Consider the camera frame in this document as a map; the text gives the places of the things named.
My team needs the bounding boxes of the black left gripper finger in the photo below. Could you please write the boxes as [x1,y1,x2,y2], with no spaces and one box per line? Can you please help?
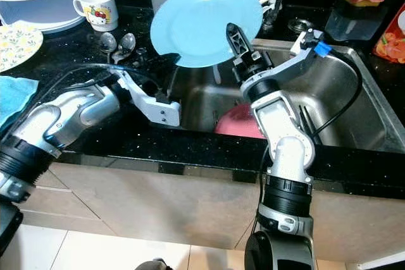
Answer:
[143,55,178,72]

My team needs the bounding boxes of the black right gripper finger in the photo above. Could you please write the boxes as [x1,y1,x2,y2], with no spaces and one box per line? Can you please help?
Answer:
[226,22,252,62]

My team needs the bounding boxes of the light blue plate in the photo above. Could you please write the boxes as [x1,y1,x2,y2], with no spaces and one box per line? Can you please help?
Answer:
[150,0,264,68]

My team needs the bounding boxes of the pink plate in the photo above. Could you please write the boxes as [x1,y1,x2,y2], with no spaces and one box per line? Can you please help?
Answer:
[214,102,257,139]

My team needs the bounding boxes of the floral patterned plate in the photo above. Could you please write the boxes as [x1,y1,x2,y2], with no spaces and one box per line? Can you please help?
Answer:
[0,22,44,72]

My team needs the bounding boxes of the round metal sink strainer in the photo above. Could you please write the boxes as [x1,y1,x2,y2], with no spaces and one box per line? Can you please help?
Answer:
[287,18,314,34]

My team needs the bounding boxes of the white cartoon cat mug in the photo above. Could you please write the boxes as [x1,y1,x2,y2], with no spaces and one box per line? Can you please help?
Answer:
[73,0,119,32]

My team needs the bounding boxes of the stainless steel sink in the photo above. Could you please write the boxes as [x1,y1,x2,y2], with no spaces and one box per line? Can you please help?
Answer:
[168,39,399,154]

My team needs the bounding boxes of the beige cabinet front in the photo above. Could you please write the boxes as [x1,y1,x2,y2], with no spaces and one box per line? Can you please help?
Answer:
[38,166,405,264]

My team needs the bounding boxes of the red peach soap bottle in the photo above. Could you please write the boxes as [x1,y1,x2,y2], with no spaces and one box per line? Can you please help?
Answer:
[373,8,405,65]

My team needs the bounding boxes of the blue towel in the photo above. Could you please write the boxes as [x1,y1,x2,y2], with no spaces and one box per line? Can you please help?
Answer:
[0,75,40,135]

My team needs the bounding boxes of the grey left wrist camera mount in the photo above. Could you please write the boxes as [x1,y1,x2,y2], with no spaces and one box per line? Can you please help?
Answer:
[115,71,182,127]

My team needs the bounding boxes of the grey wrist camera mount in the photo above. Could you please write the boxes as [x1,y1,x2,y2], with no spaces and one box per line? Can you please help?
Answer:
[115,71,182,127]
[244,28,333,94]

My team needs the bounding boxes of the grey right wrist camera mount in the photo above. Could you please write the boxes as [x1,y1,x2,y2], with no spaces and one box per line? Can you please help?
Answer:
[244,28,333,94]

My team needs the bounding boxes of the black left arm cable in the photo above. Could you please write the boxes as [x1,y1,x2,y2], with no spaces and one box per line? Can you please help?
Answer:
[9,63,175,125]

